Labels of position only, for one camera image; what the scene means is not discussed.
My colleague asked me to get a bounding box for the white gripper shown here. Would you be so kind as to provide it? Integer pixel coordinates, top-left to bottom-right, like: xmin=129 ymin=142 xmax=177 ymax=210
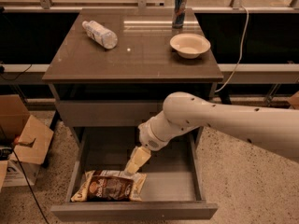
xmin=124 ymin=121 xmax=169 ymax=175

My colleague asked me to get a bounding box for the brown chip bag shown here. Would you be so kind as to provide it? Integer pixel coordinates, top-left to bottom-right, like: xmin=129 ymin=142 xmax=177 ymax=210
xmin=71 ymin=170 xmax=147 ymax=202

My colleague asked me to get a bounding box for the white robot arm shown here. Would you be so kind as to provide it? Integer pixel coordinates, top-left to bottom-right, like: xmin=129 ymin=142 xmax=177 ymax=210
xmin=124 ymin=92 xmax=299 ymax=175

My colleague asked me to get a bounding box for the open grey middle drawer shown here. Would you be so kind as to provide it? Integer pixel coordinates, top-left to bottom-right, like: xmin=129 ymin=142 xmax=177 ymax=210
xmin=51 ymin=127 xmax=218 ymax=222

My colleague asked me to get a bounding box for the closed grey top drawer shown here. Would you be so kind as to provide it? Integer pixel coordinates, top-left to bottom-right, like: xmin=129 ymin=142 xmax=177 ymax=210
xmin=56 ymin=101 xmax=163 ymax=127

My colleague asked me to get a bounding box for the grey drawer cabinet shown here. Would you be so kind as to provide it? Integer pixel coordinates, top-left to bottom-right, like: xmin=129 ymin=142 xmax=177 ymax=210
xmin=41 ymin=7 xmax=224 ymax=147

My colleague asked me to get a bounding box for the open cardboard box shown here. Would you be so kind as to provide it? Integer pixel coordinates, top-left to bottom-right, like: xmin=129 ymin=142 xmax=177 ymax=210
xmin=0 ymin=95 xmax=53 ymax=189

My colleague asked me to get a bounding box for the clear plastic water bottle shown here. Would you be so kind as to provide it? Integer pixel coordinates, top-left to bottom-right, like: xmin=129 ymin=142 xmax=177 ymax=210
xmin=82 ymin=21 xmax=118 ymax=49

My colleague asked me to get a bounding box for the white paper bowl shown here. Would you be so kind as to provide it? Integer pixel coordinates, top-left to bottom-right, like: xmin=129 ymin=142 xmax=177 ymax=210
xmin=170 ymin=34 xmax=210 ymax=59

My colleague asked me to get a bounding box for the blue energy drink can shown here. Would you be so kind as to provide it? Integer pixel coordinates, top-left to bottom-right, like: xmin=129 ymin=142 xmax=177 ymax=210
xmin=172 ymin=0 xmax=187 ymax=29

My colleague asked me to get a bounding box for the cardboard box at right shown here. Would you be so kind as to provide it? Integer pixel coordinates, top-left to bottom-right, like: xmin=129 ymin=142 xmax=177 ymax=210
xmin=288 ymin=91 xmax=299 ymax=109

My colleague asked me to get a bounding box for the black cable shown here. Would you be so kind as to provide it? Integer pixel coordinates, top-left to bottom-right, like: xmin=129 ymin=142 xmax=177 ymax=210
xmin=0 ymin=147 xmax=50 ymax=224

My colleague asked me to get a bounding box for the white power cable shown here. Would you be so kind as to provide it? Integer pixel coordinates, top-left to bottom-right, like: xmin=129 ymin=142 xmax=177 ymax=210
xmin=214 ymin=5 xmax=250 ymax=94

